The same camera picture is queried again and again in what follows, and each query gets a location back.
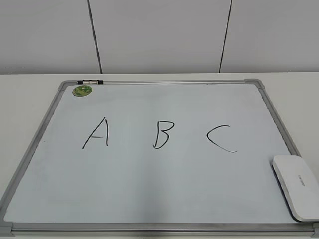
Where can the white whiteboard eraser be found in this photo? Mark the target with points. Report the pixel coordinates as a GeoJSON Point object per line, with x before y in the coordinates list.
{"type": "Point", "coordinates": [299, 185]}

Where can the white board with aluminium frame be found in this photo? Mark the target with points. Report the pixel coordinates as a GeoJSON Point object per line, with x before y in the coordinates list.
{"type": "Point", "coordinates": [154, 157]}

